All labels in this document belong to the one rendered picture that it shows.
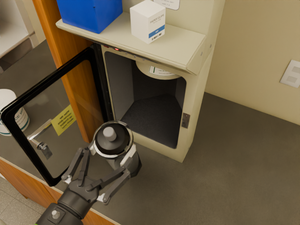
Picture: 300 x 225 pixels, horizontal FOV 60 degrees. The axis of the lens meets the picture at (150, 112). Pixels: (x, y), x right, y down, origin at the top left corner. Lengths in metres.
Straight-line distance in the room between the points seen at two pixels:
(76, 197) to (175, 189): 0.43
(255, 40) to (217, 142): 0.42
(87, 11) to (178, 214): 0.69
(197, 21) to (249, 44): 0.54
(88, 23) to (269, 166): 0.83
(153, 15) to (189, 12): 0.09
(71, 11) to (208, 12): 0.28
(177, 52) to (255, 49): 0.61
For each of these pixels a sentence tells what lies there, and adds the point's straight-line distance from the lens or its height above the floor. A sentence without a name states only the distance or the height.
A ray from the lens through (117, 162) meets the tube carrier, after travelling 0.74.
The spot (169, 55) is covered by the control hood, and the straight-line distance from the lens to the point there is 0.52.
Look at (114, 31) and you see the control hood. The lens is 0.59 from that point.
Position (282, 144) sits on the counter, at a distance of 1.18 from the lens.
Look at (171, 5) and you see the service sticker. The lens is 0.59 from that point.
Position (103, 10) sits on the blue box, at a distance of 0.58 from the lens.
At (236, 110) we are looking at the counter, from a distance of 1.22.
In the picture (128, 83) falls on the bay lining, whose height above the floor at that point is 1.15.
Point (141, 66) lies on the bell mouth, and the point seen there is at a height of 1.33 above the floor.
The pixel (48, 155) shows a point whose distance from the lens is 0.82.
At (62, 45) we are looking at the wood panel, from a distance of 0.77.
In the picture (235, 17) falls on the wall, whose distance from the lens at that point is 1.05.
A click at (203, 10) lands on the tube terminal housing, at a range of 0.57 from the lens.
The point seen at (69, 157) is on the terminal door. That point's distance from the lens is 0.94.
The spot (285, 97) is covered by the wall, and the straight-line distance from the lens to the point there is 1.22.
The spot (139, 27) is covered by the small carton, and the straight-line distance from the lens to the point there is 0.55.
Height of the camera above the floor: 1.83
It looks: 51 degrees down
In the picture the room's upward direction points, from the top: straight up
